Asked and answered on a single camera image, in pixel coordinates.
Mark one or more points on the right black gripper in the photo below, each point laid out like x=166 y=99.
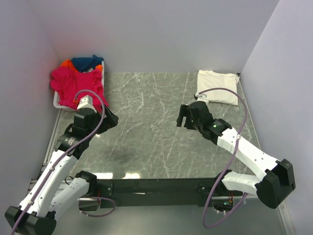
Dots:
x=184 y=111

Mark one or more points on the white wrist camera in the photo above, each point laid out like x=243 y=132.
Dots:
x=84 y=102
x=201 y=97

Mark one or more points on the orange t shirt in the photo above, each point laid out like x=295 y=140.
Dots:
x=68 y=64

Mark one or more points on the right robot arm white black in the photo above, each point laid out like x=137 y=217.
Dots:
x=272 y=180

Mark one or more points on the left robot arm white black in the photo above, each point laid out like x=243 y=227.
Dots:
x=67 y=151

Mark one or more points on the white t shirt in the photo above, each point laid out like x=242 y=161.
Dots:
x=209 y=79

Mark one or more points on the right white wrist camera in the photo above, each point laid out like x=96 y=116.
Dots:
x=201 y=97

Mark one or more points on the blue t shirt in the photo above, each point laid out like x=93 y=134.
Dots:
x=83 y=64

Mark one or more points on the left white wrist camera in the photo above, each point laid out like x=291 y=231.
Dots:
x=84 y=102

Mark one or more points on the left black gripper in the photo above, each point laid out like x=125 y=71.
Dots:
x=110 y=121

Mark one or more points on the black base beam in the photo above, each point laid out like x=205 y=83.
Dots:
x=154 y=192

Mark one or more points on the pink t shirt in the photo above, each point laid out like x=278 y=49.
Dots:
x=67 y=83

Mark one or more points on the white laundry basket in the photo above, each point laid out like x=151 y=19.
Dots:
x=56 y=96

